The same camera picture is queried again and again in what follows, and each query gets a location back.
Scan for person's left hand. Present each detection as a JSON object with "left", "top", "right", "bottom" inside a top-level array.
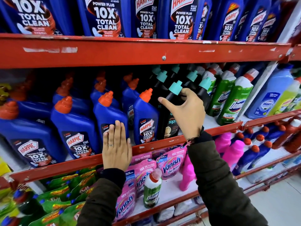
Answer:
[{"left": 102, "top": 120, "right": 132, "bottom": 172}]

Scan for person's right hand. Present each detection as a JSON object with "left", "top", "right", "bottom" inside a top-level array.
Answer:
[{"left": 158, "top": 88, "right": 206, "bottom": 141}]

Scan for black teal-capped cleaner bottle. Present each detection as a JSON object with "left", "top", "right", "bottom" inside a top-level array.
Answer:
[{"left": 158, "top": 80, "right": 183, "bottom": 140}]

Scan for person's left forearm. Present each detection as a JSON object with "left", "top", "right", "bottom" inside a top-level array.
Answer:
[{"left": 76, "top": 168, "right": 127, "bottom": 226}]

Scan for person's right forearm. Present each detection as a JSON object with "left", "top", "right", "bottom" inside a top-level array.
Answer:
[{"left": 186, "top": 131, "right": 269, "bottom": 226}]

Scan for row of pink detergent pouches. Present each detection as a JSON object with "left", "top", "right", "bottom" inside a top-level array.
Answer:
[{"left": 114, "top": 145, "right": 188, "bottom": 222}]

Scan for row of black bottles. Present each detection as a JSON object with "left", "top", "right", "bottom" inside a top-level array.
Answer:
[{"left": 150, "top": 64, "right": 213, "bottom": 111}]

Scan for row of orange-capped blue bottles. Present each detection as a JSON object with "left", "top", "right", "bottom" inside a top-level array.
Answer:
[{"left": 0, "top": 70, "right": 161, "bottom": 168}]

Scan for green bottle white red cap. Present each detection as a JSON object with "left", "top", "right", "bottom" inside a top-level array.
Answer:
[
  {"left": 206, "top": 64, "right": 241, "bottom": 117},
  {"left": 216, "top": 68, "right": 259, "bottom": 126},
  {"left": 202, "top": 63, "right": 223, "bottom": 97}
]

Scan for small green white bottle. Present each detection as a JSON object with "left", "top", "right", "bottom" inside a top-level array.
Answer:
[{"left": 143, "top": 168, "right": 163, "bottom": 209}]

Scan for pink plastic bottle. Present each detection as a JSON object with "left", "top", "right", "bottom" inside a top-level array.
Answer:
[
  {"left": 222, "top": 140, "right": 245, "bottom": 170},
  {"left": 215, "top": 132, "right": 232, "bottom": 154},
  {"left": 179, "top": 154, "right": 197, "bottom": 191}
]

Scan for pile of green pouches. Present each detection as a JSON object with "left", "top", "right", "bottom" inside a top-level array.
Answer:
[{"left": 28, "top": 166, "right": 100, "bottom": 226}]

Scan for red metal shelf rack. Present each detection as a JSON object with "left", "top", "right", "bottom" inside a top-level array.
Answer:
[{"left": 0, "top": 33, "right": 301, "bottom": 226}]

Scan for white refill pouches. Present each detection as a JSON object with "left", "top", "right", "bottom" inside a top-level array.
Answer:
[{"left": 154, "top": 196, "right": 205, "bottom": 224}]

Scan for group of small blue bottles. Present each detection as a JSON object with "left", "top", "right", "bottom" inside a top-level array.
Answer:
[{"left": 231, "top": 124, "right": 287, "bottom": 177}]

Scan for light blue cleaner bottle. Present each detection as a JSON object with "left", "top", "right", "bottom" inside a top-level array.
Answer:
[{"left": 245, "top": 64, "right": 295, "bottom": 119}]

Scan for yellow packet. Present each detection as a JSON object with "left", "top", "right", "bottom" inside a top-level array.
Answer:
[{"left": 0, "top": 157, "right": 13, "bottom": 177}]

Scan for row of large blue bottles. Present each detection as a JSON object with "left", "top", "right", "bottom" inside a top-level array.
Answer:
[{"left": 0, "top": 0, "right": 285, "bottom": 43}]

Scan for green blue-capped bottles cluster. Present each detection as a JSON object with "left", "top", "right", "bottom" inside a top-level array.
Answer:
[{"left": 0, "top": 186, "right": 46, "bottom": 226}]

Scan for yellow-green cleaner bottle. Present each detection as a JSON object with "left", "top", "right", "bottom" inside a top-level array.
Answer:
[{"left": 268, "top": 77, "right": 301, "bottom": 116}]

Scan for group of dark red bottles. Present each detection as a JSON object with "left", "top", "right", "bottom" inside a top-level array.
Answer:
[{"left": 272, "top": 118, "right": 301, "bottom": 154}]

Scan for dark red bottle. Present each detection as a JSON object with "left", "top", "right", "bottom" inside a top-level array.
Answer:
[{"left": 277, "top": 0, "right": 301, "bottom": 43}]

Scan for white shelf upright post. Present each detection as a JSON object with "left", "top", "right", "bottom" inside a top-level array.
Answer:
[{"left": 236, "top": 5, "right": 301, "bottom": 118}]

